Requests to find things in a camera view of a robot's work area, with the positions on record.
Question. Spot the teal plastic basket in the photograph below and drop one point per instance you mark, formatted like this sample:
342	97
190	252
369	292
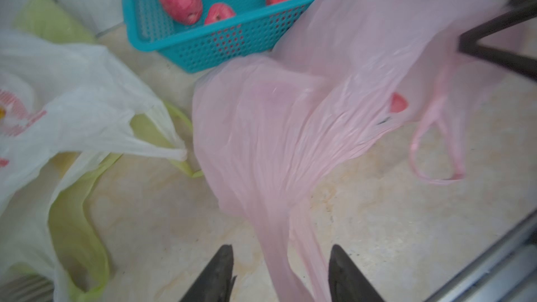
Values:
255	28

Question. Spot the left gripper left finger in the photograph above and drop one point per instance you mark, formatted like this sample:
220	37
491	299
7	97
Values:
216	282

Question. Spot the yellow-green avocado plastic bag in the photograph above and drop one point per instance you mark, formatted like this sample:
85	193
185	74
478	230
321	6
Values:
79	218

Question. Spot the pink strawberry plastic bag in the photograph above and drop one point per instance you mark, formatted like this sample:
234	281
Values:
269	127

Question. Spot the white plastic bag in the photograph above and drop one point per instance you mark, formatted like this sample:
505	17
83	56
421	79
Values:
63	109

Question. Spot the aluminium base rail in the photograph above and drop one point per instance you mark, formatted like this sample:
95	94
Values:
504	272

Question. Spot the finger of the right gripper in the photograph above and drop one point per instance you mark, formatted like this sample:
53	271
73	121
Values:
519	11

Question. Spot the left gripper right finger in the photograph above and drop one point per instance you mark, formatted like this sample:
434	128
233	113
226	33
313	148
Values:
346	282

